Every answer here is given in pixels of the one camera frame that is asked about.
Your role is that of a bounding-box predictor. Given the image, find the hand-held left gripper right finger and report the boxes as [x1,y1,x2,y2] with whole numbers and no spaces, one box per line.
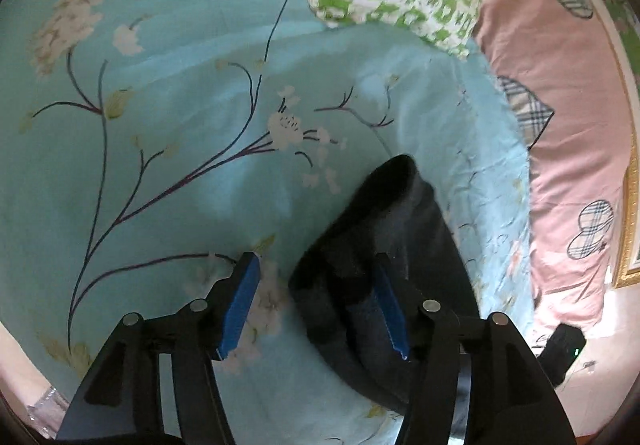
[372,252,578,445]

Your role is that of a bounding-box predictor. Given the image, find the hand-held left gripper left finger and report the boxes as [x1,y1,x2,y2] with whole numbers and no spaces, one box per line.
[55,251,262,445]

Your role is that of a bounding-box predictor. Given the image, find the black pants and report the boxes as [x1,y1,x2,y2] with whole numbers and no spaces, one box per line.
[287,154,488,418]

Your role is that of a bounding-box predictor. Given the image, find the teal floral blanket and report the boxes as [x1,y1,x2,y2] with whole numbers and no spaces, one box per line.
[0,0,538,445]

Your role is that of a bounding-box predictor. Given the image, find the pink striped bedsheet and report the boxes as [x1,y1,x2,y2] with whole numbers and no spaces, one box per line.
[0,325,71,438]

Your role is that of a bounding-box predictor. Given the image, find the pink pillow with plaid hearts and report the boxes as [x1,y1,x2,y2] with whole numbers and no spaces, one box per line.
[470,0,636,341]

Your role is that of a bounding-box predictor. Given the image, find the gold picture frame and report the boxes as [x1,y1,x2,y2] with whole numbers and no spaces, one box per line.
[612,135,640,290]

